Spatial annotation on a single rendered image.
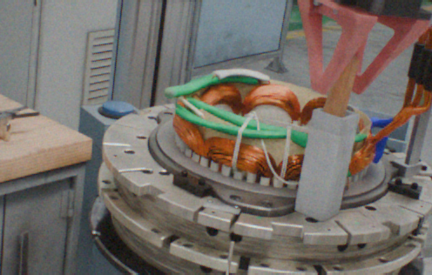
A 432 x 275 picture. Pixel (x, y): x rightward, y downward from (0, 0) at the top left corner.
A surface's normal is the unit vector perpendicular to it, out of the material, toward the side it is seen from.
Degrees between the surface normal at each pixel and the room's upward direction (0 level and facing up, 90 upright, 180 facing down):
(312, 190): 90
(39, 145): 0
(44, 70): 90
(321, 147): 90
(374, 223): 0
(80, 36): 90
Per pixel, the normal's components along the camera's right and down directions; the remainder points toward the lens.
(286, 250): 0.05, 0.35
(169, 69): 0.29, 0.37
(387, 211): 0.15, -0.93
